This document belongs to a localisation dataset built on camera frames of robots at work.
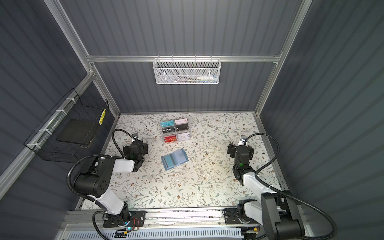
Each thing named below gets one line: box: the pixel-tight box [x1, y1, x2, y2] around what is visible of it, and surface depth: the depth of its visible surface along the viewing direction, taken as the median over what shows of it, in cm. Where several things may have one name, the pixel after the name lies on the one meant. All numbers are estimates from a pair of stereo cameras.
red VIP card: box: [164, 135, 177, 143], surface depth 104 cm
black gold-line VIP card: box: [175, 123, 189, 131], surface depth 104 cm
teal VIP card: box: [160, 120, 175, 128], surface depth 103 cm
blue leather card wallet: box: [160, 148, 189, 171], surface depth 96 cm
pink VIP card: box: [175, 118, 188, 125], surface depth 104 cm
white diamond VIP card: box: [177, 132, 191, 142], surface depth 104 cm
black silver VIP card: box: [162, 126, 176, 134], surface depth 104 cm
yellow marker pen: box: [98, 108, 106, 125], surface depth 84 cm
